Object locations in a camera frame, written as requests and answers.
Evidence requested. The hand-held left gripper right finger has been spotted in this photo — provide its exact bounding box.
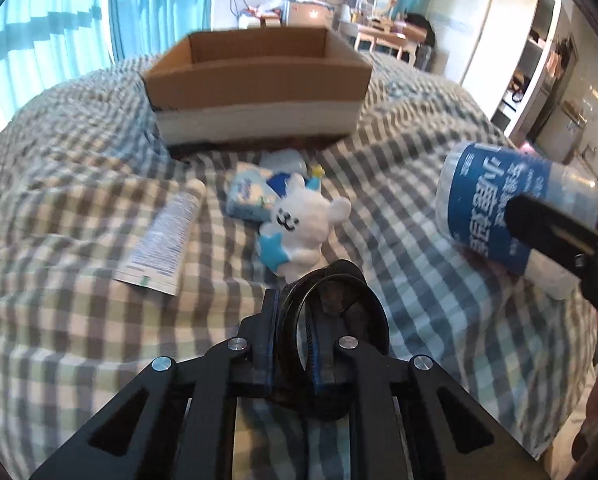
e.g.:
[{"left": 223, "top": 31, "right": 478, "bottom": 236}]
[{"left": 312, "top": 331, "right": 551, "bottom": 480}]

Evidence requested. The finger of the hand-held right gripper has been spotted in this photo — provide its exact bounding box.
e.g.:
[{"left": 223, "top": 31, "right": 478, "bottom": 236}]
[{"left": 505, "top": 193, "right": 598, "bottom": 287}]

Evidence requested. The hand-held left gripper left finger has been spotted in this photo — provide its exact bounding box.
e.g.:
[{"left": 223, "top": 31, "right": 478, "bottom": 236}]
[{"left": 29, "top": 287, "right": 286, "bottom": 480}]

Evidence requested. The blue label plastic bottle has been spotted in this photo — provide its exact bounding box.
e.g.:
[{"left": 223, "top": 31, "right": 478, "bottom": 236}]
[{"left": 435, "top": 141, "right": 598, "bottom": 302}]

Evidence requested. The black round case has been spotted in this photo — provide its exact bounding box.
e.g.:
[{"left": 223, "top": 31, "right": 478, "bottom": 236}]
[{"left": 277, "top": 259, "right": 391, "bottom": 422}]

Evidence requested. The cardboard box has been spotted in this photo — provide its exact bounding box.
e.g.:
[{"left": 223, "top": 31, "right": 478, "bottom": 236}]
[{"left": 141, "top": 26, "right": 375, "bottom": 153}]

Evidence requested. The white bear plush toy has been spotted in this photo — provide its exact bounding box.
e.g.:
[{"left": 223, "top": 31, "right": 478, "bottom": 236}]
[{"left": 257, "top": 172, "right": 353, "bottom": 284}]

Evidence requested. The white toothpaste tube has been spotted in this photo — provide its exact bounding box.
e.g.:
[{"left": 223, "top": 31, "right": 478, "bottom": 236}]
[{"left": 113, "top": 178, "right": 206, "bottom": 297}]

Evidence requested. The blue tissue packet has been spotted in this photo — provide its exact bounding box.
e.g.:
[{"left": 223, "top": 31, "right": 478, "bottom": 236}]
[{"left": 225, "top": 162, "right": 276, "bottom": 222}]

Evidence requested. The checked blanket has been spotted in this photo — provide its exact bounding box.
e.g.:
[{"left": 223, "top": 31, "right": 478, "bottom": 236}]
[{"left": 0, "top": 50, "right": 598, "bottom": 480}]

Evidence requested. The small white packet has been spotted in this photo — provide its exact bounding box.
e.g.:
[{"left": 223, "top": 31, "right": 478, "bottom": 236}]
[{"left": 259, "top": 148, "right": 307, "bottom": 177}]

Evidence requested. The white wardrobe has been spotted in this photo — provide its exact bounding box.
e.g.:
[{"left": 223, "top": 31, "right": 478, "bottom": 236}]
[{"left": 423, "top": 0, "right": 563, "bottom": 147}]

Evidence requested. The dark chair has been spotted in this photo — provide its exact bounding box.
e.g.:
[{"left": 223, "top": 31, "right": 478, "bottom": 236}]
[{"left": 403, "top": 11, "right": 438, "bottom": 74}]

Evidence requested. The cream dressing table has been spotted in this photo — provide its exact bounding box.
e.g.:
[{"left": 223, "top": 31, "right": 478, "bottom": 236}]
[{"left": 350, "top": 17, "right": 424, "bottom": 62}]

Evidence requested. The blue window curtain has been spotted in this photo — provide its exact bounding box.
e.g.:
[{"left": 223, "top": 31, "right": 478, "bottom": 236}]
[{"left": 0, "top": 0, "right": 216, "bottom": 128}]

